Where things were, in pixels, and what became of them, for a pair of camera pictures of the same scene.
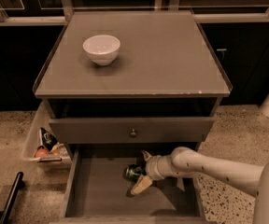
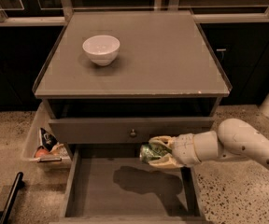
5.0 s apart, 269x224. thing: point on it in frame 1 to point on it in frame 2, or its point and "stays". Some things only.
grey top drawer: [132, 130] stays
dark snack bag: [46, 139] stays
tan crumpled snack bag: [60, 150] stays
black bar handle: [18, 184] stays
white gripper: [152, 167] to [183, 150]
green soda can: [133, 172] to [148, 152]
